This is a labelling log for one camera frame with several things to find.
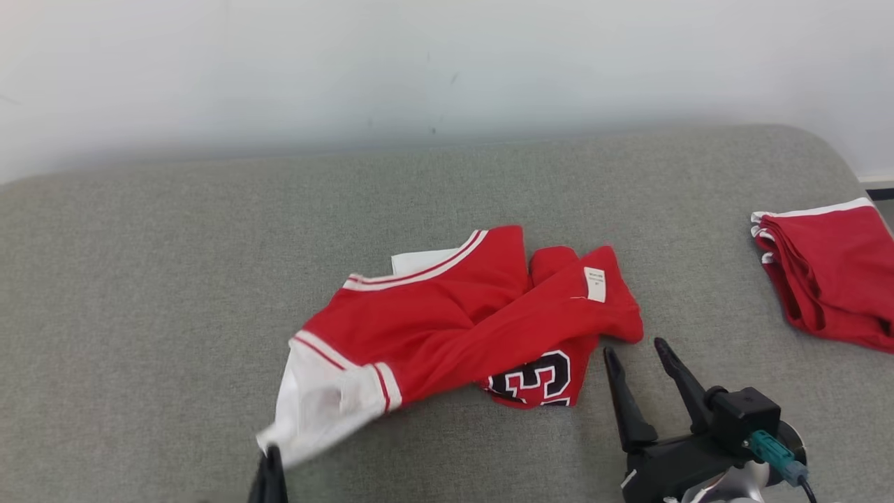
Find grey fabric sofa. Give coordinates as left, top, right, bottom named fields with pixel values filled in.
left=0, top=124, right=894, bottom=503

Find black cable with green plug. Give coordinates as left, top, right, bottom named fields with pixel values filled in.
left=749, top=429, right=819, bottom=503

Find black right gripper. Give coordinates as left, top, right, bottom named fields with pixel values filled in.
left=603, top=337, right=809, bottom=503

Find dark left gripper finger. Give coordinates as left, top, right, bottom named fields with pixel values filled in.
left=247, top=453, right=270, bottom=503
left=268, top=445, right=289, bottom=503

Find red white basketball jersey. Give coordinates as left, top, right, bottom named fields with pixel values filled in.
left=256, top=224, right=645, bottom=467

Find red white sports shorts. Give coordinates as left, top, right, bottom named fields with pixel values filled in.
left=750, top=197, right=894, bottom=354

